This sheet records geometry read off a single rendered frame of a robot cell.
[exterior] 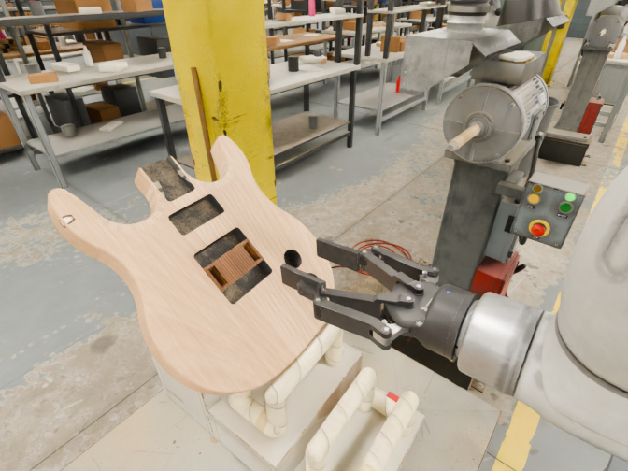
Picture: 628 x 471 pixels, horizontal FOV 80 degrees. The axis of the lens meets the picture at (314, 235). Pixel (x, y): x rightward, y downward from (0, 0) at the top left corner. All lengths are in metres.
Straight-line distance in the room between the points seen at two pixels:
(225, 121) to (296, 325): 1.11
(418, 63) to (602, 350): 0.90
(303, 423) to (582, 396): 0.46
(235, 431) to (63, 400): 1.62
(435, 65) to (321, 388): 0.81
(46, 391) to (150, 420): 1.50
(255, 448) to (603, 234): 0.58
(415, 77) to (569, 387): 0.88
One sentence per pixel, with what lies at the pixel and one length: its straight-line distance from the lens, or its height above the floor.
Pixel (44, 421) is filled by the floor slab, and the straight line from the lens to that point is 2.24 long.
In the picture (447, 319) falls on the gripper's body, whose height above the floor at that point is 1.37.
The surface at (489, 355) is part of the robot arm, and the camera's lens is 0.40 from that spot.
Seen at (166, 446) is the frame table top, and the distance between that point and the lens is 0.85.
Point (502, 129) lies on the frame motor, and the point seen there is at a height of 1.26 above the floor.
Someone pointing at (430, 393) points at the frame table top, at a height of 0.93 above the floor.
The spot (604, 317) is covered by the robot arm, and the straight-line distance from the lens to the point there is 0.30.
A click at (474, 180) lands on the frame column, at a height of 1.00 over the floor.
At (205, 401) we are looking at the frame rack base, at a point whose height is 1.05.
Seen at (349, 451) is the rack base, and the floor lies 0.94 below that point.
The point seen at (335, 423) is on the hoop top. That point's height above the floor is 1.05.
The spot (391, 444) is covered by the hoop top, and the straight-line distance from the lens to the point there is 0.68.
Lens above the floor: 1.65
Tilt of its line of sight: 34 degrees down
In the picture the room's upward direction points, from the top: straight up
